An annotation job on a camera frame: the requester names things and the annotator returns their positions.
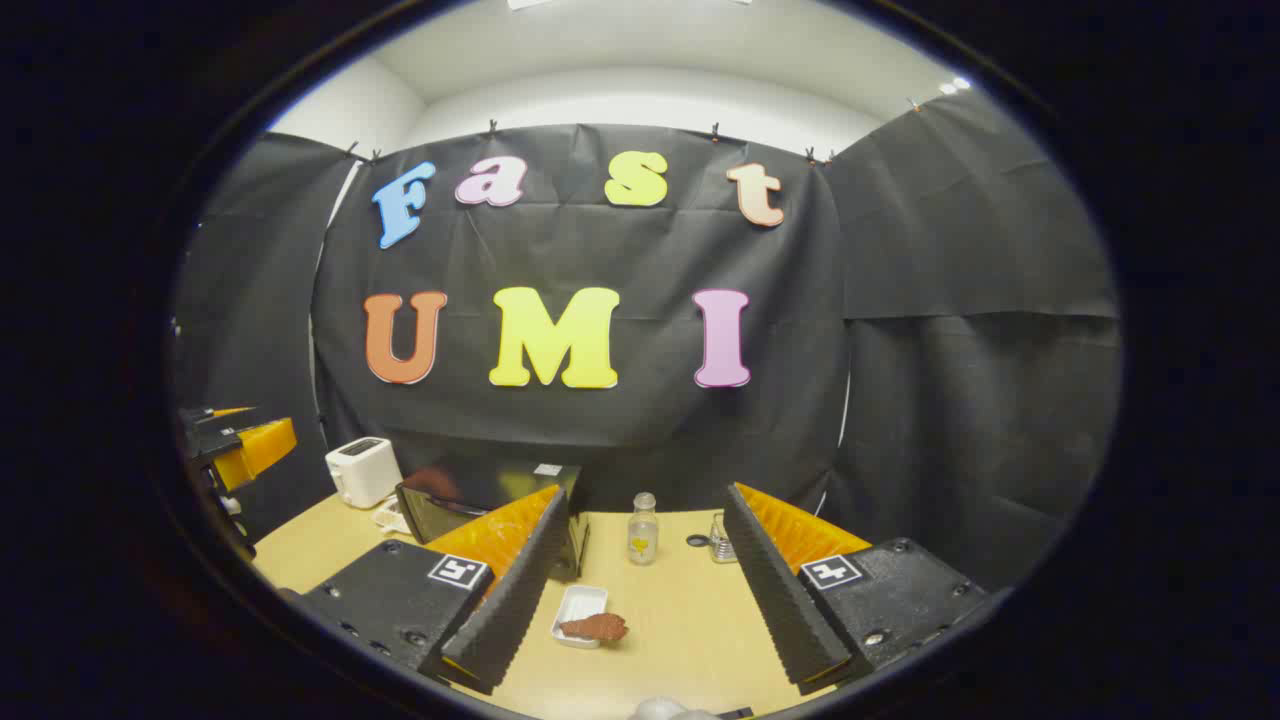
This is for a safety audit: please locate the clear plastic bottle yellow label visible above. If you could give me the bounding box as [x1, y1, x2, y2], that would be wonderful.
[628, 492, 660, 567]

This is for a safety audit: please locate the brown meat piece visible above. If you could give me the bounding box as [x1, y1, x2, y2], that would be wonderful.
[558, 613, 629, 643]

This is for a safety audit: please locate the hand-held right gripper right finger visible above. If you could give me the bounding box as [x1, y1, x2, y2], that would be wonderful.
[722, 482, 989, 696]

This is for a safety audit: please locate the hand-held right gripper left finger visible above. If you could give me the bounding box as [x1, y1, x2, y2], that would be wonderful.
[300, 485, 571, 696]

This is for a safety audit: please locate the white rectangular dish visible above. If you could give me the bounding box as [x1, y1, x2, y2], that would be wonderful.
[551, 585, 609, 649]

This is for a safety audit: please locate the black electric oven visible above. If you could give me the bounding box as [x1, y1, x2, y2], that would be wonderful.
[396, 463, 591, 581]

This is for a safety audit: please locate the white toaster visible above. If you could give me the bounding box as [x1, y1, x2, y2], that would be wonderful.
[325, 437, 404, 509]

